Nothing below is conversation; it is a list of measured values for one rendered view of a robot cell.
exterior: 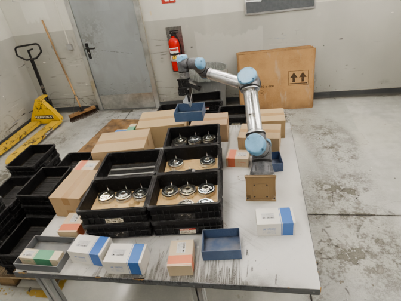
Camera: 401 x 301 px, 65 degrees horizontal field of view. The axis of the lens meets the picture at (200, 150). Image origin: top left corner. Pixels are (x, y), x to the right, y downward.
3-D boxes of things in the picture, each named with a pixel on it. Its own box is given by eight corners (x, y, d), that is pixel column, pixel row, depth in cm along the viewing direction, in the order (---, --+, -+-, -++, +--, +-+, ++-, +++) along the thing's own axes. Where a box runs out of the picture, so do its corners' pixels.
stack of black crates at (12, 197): (24, 203, 315) (9, 176, 297) (51, 203, 309) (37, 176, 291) (-3, 233, 282) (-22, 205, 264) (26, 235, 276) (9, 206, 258)
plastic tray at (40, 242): (78, 243, 183) (75, 237, 180) (59, 273, 166) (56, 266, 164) (38, 240, 188) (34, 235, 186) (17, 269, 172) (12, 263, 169)
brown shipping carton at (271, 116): (283, 125, 270) (283, 108, 261) (285, 138, 252) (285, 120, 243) (247, 126, 275) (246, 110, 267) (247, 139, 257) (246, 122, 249)
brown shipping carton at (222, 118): (229, 128, 276) (227, 112, 268) (228, 141, 258) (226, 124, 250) (196, 130, 282) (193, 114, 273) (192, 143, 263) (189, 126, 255)
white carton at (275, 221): (291, 218, 178) (292, 206, 173) (295, 235, 168) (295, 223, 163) (255, 220, 180) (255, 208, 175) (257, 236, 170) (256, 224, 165)
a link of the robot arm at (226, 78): (267, 84, 206) (204, 65, 227) (263, 77, 196) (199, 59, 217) (259, 100, 206) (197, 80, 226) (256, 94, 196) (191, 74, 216)
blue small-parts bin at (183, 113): (206, 110, 227) (204, 101, 223) (203, 120, 215) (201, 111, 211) (179, 112, 231) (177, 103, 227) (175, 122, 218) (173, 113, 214)
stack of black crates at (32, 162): (46, 178, 348) (30, 144, 324) (71, 178, 342) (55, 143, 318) (24, 203, 315) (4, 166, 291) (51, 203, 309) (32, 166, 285)
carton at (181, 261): (173, 249, 169) (170, 240, 166) (195, 249, 168) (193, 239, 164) (169, 276, 156) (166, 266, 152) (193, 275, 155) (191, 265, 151)
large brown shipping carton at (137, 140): (154, 149, 263) (150, 128, 252) (149, 170, 237) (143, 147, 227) (108, 153, 266) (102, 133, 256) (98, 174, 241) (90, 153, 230)
